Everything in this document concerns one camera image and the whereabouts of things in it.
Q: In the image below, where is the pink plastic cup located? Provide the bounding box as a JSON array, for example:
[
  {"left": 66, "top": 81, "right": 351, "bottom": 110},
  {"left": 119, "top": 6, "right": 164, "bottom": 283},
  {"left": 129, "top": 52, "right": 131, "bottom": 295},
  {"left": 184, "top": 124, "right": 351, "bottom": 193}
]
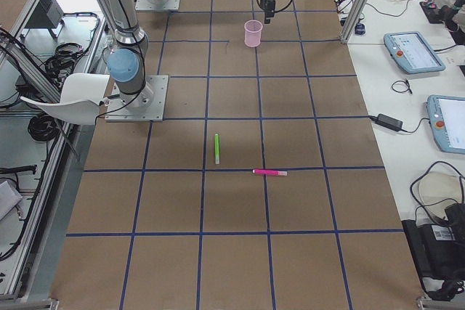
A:
[{"left": 244, "top": 20, "right": 263, "bottom": 48}]

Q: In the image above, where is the pink pen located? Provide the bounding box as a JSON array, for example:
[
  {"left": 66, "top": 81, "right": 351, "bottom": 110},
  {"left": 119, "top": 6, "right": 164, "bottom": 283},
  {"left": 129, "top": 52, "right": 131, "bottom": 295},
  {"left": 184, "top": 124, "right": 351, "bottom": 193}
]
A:
[{"left": 252, "top": 168, "right": 288, "bottom": 176}]

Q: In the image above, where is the green pen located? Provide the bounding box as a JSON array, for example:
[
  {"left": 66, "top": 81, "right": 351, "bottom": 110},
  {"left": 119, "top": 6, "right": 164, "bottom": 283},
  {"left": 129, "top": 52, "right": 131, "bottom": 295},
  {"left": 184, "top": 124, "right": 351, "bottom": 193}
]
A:
[{"left": 214, "top": 133, "right": 220, "bottom": 165}]

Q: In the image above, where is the blue teach pendant far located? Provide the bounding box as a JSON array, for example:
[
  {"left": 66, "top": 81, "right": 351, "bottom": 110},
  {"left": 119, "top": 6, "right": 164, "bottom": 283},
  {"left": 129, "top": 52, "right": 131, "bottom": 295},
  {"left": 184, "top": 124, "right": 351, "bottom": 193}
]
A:
[{"left": 384, "top": 31, "right": 445, "bottom": 74}]

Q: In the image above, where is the blue teach pendant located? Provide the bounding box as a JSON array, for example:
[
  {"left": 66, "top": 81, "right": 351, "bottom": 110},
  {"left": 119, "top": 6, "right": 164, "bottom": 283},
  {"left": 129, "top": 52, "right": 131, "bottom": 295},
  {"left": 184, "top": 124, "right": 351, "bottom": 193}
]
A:
[
  {"left": 426, "top": 95, "right": 464, "bottom": 155},
  {"left": 384, "top": 31, "right": 445, "bottom": 74}
]

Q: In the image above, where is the black power adapter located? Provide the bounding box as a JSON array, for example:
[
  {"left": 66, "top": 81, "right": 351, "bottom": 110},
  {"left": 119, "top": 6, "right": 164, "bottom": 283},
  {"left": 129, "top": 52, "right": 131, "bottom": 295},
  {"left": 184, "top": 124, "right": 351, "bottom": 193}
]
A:
[{"left": 369, "top": 113, "right": 403, "bottom": 132}]

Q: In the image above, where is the blue teach pendant near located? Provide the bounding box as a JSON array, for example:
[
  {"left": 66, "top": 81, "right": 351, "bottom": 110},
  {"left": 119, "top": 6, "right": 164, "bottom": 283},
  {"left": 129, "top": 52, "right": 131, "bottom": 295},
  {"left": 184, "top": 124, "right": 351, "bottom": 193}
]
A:
[{"left": 426, "top": 95, "right": 464, "bottom": 155}]

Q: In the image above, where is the white plastic chair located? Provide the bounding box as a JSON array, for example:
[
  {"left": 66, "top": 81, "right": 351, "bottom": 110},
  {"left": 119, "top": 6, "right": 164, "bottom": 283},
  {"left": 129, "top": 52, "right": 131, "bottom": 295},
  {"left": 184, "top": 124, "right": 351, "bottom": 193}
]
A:
[{"left": 21, "top": 73, "right": 110, "bottom": 125}]

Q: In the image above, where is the round beige disc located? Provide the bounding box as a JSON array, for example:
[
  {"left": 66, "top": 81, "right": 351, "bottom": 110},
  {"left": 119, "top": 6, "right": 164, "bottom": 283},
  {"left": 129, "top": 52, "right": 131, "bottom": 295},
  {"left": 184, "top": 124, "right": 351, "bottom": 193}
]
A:
[{"left": 418, "top": 172, "right": 462, "bottom": 220}]

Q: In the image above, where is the black device box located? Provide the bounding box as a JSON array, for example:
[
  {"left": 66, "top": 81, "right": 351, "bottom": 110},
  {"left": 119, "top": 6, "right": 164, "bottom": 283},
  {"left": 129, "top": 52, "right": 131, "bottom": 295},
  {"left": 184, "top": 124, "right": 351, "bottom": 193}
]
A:
[{"left": 402, "top": 219, "right": 464, "bottom": 301}]

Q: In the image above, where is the small black cable loop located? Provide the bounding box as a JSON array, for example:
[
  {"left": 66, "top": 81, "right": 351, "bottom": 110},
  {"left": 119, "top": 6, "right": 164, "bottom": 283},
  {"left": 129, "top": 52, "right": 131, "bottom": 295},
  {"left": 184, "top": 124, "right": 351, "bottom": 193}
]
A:
[{"left": 391, "top": 79, "right": 413, "bottom": 95}]

